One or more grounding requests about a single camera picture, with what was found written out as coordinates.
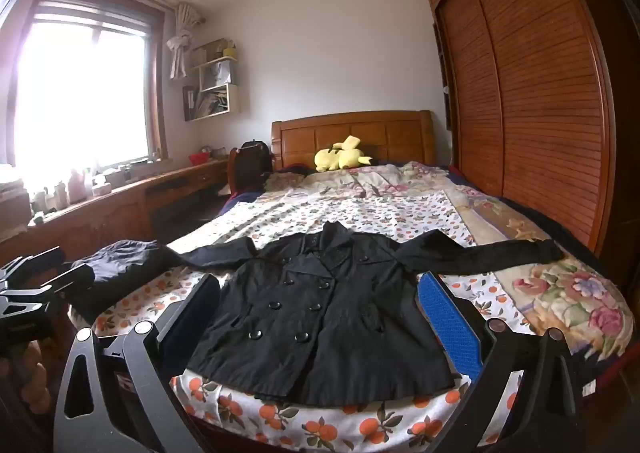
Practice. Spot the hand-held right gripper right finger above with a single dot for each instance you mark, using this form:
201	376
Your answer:
445	323

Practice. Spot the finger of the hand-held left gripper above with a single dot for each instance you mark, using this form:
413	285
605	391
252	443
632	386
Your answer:
70	279
32	263

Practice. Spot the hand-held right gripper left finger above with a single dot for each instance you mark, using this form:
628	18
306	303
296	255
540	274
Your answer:
192	318

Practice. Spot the black double-breasted coat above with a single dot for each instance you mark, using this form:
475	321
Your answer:
320	323

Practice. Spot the person's left hand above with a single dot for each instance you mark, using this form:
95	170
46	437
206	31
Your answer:
30	378

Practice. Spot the folded dark garment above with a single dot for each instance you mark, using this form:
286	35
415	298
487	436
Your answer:
125	263

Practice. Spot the long wooden desk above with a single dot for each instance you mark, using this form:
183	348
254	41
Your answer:
115	213

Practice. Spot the pink bottle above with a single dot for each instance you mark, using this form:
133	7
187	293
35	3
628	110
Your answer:
76	188

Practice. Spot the small white box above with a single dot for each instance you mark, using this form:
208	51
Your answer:
102	188

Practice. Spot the bed with fruit-print sheet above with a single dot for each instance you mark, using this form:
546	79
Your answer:
400	213

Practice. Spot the floral quilt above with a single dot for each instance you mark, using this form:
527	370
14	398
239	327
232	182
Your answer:
575	283

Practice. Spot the red bowl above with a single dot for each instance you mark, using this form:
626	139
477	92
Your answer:
199	158

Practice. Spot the dark backpack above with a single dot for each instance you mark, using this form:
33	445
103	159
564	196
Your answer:
252	163

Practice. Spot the wood-framed window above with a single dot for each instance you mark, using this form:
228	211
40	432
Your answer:
75	83

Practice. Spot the yellow plush toy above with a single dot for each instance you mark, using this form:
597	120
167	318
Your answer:
335	158

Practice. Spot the wooden bed headboard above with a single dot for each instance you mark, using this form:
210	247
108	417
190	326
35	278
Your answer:
380	133

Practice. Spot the tied white curtain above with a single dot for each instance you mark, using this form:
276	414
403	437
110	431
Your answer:
179	48

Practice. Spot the wooden slatted wardrobe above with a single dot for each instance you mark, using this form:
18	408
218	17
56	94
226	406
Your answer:
540	83

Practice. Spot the small yellow shelf toy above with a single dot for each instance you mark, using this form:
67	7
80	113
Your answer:
229	52

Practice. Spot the white wall shelf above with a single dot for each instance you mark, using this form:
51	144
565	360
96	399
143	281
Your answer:
215	83

